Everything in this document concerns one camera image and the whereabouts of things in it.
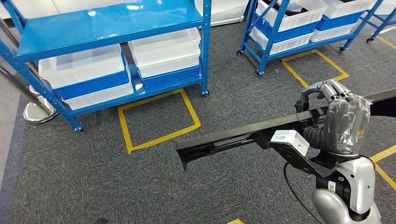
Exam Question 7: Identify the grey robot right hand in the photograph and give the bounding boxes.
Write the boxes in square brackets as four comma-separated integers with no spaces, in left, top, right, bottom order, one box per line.
[295,78,373,157]

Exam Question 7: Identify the black plastic frame part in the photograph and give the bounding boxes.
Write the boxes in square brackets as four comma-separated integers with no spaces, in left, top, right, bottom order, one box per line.
[175,88,396,173]

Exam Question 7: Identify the blue wheeled shelf rack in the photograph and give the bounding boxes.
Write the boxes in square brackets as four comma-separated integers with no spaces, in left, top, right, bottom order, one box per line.
[366,0,396,44]
[236,0,385,77]

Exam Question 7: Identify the blue steel shelf rack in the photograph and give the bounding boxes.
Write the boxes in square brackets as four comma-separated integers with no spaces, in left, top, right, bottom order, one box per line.
[0,0,213,133]

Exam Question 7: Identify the black parts in bin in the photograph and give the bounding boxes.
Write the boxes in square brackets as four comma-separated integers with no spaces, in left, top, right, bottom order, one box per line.
[262,0,310,17]

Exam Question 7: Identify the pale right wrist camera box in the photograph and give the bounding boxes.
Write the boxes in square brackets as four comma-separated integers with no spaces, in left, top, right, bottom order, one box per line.
[269,129,310,157]

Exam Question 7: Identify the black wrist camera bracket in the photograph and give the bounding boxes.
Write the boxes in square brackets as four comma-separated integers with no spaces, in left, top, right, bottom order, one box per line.
[268,140,341,179]

